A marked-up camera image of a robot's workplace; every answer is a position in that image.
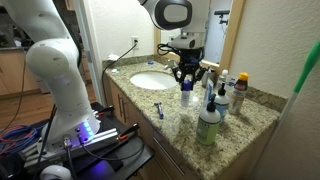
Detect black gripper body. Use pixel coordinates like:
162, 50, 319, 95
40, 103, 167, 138
178, 47, 204, 73

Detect small white bottle blue cap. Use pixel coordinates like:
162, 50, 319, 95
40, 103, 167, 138
180, 79, 193, 108

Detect white lotion tube yellow cap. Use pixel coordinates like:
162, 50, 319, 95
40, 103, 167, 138
223, 74, 238, 102

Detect blue soap pump bottle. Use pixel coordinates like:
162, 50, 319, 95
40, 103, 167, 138
213, 82, 230, 122

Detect green soap pump bottle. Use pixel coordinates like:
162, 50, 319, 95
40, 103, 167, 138
196, 93, 222, 146

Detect white oval sink basin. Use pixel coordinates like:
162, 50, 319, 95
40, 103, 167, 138
129, 70, 179, 91

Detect chrome faucet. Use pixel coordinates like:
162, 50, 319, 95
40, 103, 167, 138
163, 59, 181, 76

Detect clear plastic water bottle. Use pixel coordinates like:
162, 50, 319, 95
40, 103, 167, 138
216, 69, 230, 92

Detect blue razor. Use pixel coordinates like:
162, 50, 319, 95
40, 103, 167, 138
153, 101, 165, 120

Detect sunscreen spray can orange cap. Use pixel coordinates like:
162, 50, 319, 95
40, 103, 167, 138
228, 72, 250, 116

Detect white paper cards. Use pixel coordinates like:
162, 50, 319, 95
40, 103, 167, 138
107, 53, 120, 62

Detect light wood vanity cabinet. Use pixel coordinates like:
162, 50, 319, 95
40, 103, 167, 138
103, 71, 282, 180

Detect black orange clamp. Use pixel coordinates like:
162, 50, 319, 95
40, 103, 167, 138
94, 104, 115, 118
117, 123, 141, 141

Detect black robot cart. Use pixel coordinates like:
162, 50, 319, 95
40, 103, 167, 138
0, 101, 155, 180

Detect white round device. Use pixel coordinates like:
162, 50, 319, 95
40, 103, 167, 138
39, 164, 73, 180

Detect wooden background cabinet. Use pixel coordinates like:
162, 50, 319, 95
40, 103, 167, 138
0, 46, 45, 100

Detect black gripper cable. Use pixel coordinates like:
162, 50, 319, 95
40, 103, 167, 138
156, 43, 182, 57

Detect white wall outlet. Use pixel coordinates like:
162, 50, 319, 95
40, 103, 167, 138
131, 35, 140, 48

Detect metal cabinet door handle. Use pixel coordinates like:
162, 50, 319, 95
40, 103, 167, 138
121, 98, 130, 124
116, 93, 124, 118

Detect black power cable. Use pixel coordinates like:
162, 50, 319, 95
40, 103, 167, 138
100, 41, 139, 105

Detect metal drawer handle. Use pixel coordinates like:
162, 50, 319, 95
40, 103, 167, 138
152, 136, 186, 177

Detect white door frame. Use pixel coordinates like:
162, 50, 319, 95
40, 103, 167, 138
73, 0, 106, 105

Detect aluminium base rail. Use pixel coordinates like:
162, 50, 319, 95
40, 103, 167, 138
19, 128, 120, 168

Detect green broom handle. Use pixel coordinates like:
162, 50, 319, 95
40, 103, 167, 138
251, 39, 320, 180

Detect blue orange cable bundle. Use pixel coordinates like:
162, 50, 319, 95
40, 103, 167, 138
0, 124, 40, 156

